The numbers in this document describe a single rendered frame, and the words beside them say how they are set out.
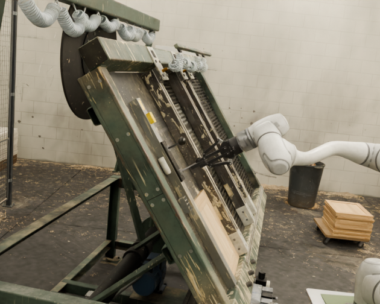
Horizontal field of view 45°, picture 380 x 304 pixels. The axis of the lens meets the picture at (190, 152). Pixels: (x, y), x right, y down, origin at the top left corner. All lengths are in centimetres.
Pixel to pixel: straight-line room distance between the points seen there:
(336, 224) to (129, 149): 392
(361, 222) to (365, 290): 322
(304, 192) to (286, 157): 498
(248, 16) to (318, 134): 220
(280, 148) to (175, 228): 51
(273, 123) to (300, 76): 574
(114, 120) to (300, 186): 510
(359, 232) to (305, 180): 142
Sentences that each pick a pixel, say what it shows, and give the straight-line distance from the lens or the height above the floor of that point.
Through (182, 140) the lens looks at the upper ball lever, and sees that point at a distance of 194.
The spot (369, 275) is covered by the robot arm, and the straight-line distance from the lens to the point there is 232.
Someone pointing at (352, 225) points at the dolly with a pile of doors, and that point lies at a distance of 550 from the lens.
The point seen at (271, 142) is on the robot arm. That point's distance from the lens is 177.
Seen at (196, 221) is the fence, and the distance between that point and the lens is 206.
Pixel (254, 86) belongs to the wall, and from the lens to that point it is 748.
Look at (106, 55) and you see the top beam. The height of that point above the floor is 186.
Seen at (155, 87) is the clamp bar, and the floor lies 172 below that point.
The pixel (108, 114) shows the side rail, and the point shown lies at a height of 163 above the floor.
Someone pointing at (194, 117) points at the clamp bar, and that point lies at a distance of 285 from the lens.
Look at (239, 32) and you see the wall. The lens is 747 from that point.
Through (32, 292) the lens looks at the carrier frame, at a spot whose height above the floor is 79.
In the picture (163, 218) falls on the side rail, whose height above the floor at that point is 125.
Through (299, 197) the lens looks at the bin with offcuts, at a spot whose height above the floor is 15.
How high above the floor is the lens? 186
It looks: 11 degrees down
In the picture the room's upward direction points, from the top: 6 degrees clockwise
